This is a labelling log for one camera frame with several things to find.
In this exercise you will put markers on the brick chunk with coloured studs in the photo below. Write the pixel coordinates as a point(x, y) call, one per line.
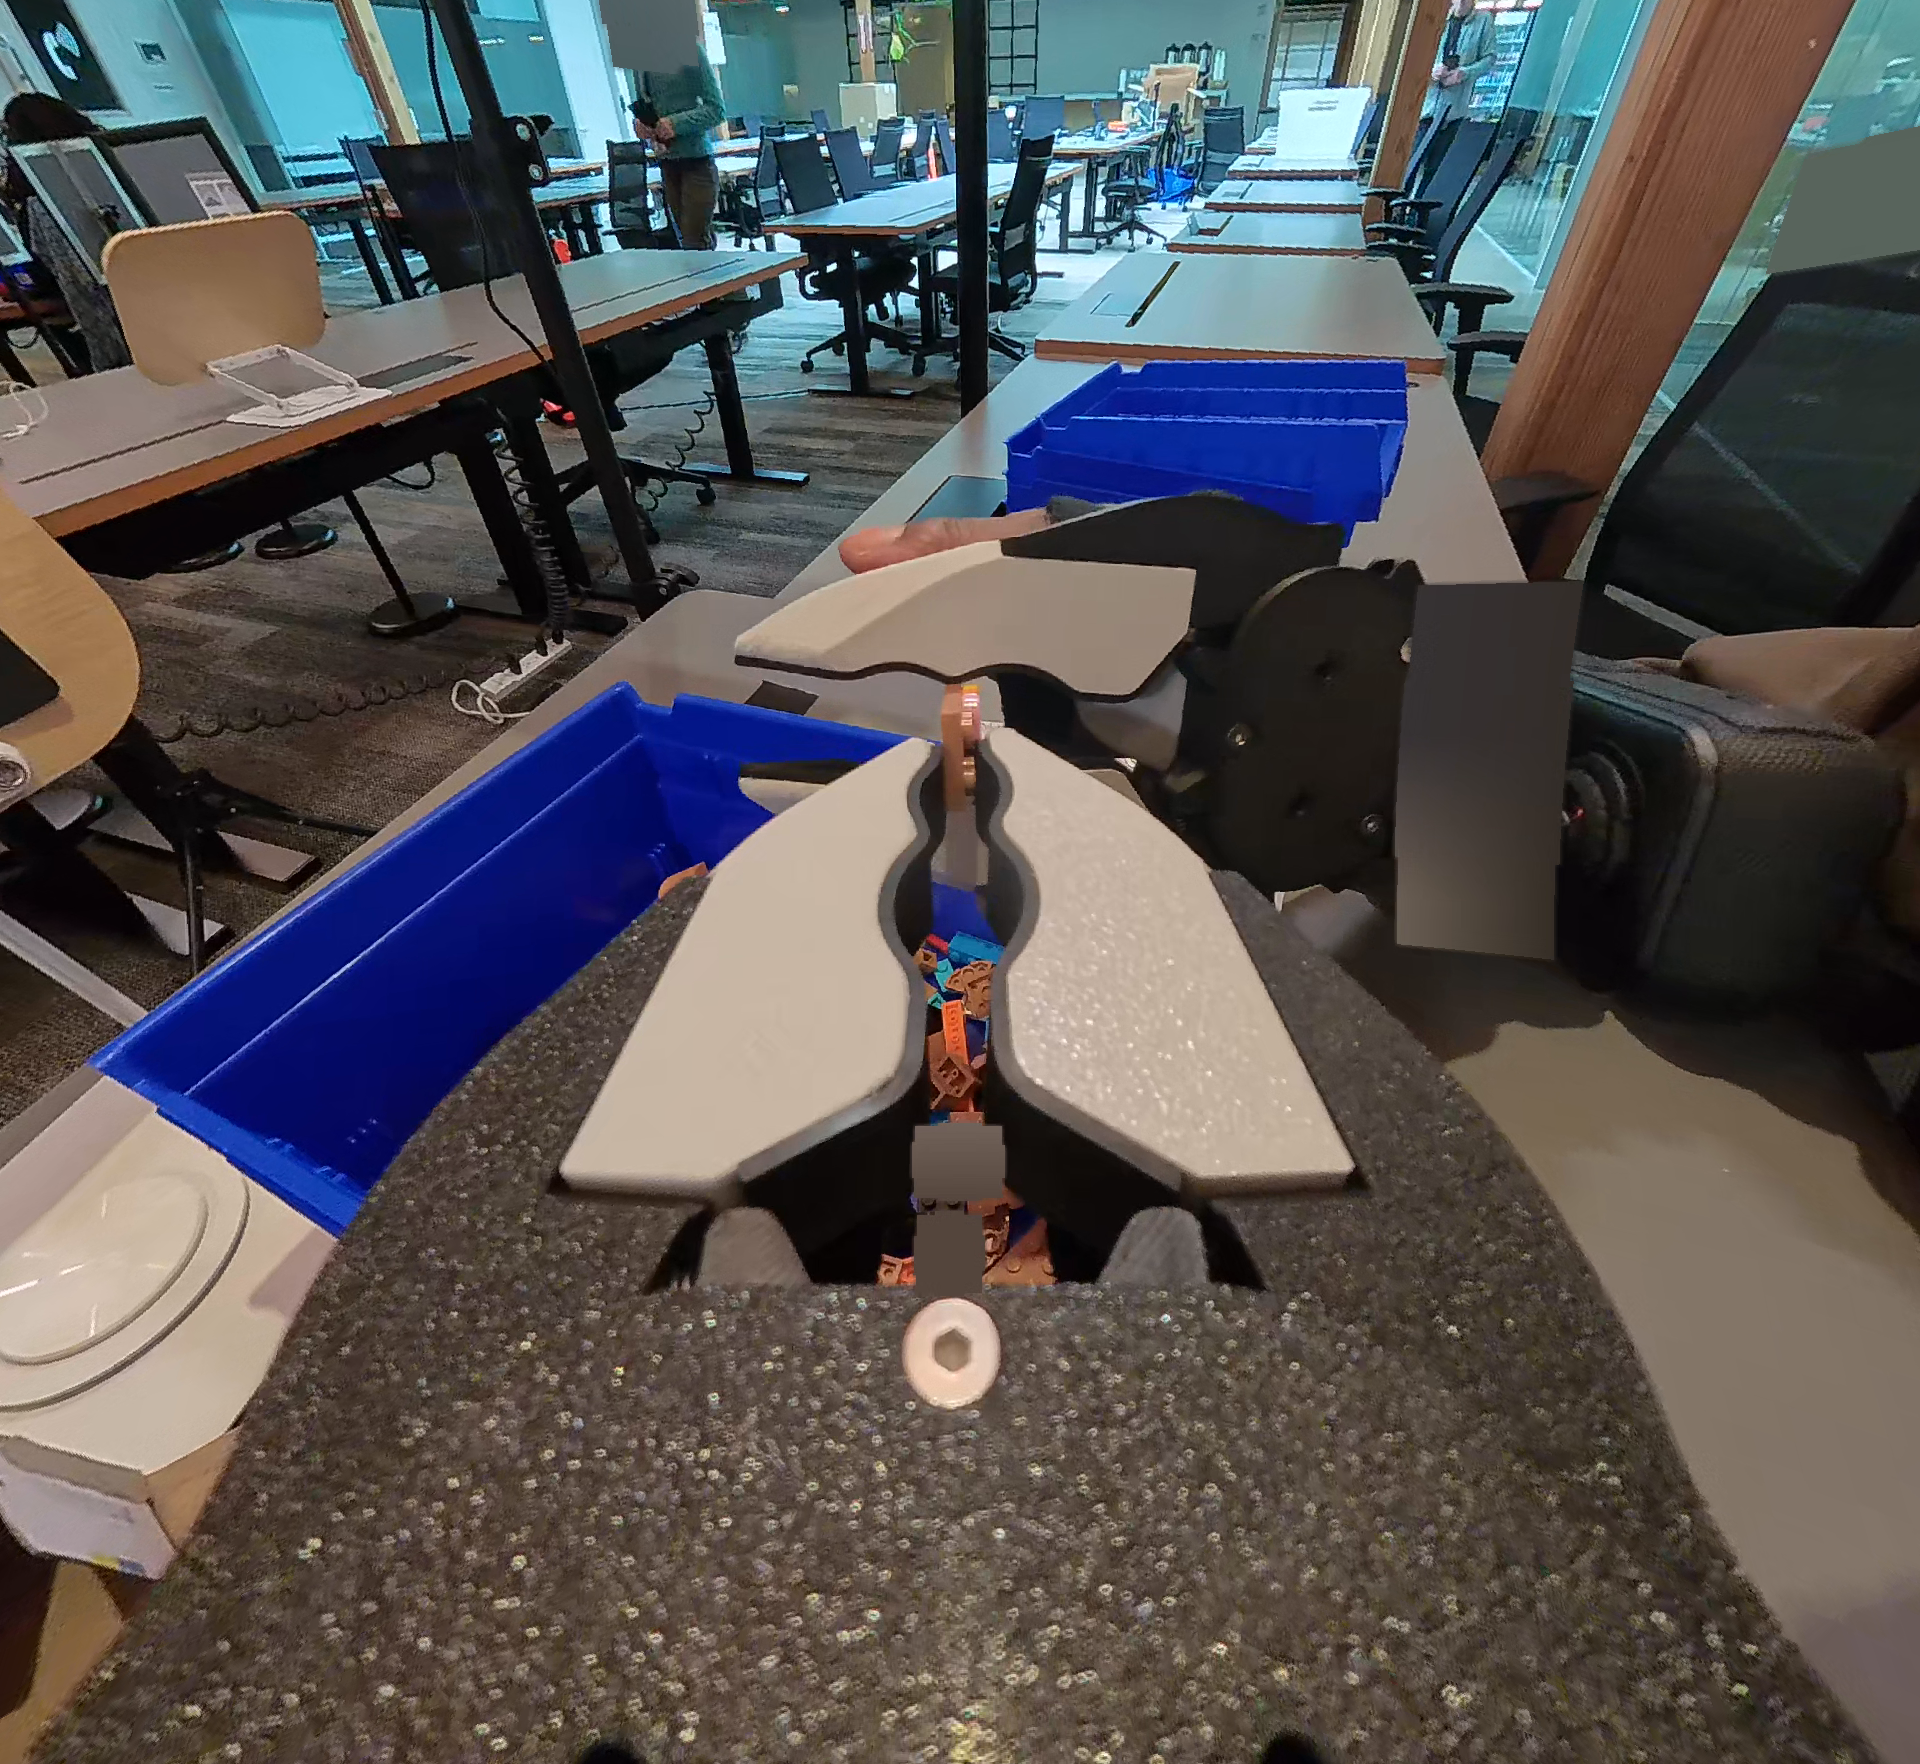
point(960, 723)

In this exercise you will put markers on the blue plastic bin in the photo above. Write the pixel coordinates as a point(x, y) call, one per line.
point(450, 893)

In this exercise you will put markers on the white power strip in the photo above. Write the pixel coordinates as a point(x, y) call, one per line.
point(516, 670)

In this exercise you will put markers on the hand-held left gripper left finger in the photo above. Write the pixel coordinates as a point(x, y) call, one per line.
point(734, 1028)

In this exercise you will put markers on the person's right hand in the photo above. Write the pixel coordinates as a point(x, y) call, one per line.
point(916, 541)

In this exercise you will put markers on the black stand bar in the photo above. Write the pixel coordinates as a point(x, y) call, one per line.
point(502, 143)

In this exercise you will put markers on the pile of loose toy bricks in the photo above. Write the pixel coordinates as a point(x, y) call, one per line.
point(960, 999)

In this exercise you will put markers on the small blue storage bin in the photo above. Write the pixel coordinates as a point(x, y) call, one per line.
point(1201, 445)

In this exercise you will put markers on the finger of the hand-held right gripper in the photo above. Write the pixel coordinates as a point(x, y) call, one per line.
point(803, 797)
point(960, 609)

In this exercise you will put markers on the black plywood-edged panel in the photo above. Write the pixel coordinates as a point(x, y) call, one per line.
point(74, 623)

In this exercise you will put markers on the clear plastic tray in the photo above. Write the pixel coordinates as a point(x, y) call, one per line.
point(293, 377)

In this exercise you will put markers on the framed display board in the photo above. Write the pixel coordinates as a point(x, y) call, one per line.
point(180, 167)

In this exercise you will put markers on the open printed cardboard box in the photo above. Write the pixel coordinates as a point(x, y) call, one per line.
point(120, 1269)

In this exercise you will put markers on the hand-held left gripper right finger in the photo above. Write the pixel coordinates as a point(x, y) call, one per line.
point(1155, 1028)

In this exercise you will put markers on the black stand pole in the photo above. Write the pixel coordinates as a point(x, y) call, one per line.
point(973, 143)

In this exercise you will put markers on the long wooden desk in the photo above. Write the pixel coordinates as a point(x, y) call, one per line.
point(1245, 301)
point(916, 204)
point(629, 287)

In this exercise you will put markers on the black office chair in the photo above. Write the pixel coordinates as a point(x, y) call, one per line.
point(1441, 219)
point(1800, 445)
point(436, 204)
point(1020, 204)

